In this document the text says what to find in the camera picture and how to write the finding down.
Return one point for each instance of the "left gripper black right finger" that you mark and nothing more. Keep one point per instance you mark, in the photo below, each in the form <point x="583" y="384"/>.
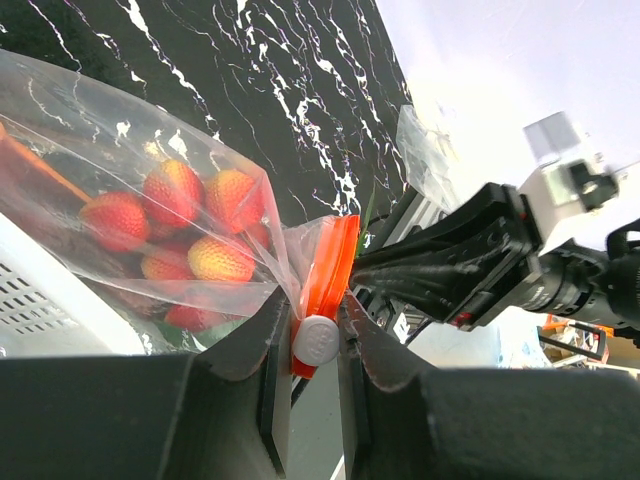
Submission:
<point x="403" y="418"/>

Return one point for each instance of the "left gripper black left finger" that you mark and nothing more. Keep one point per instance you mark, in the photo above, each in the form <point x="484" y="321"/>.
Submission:
<point x="220" y="414"/>

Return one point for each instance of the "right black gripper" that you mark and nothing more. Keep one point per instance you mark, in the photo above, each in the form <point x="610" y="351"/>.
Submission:
<point x="465" y="269"/>

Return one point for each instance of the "clear zip bag orange zipper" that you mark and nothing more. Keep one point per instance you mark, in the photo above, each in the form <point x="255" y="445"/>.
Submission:
<point x="103" y="140"/>

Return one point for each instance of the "red strawberry bunch with leaves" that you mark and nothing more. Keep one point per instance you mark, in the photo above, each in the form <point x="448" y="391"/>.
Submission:
<point x="189" y="232"/>

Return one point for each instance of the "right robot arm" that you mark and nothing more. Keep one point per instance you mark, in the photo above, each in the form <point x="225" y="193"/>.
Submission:
<point x="587" y="285"/>

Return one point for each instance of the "clear bag with teal zipper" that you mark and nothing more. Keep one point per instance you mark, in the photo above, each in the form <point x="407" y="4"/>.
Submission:
<point x="432" y="164"/>

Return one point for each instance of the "white plastic basket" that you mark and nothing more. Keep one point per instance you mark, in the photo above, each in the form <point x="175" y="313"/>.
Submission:
<point x="47" y="311"/>

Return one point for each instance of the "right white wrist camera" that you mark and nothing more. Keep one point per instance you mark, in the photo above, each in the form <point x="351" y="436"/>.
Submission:
<point x="569" y="184"/>

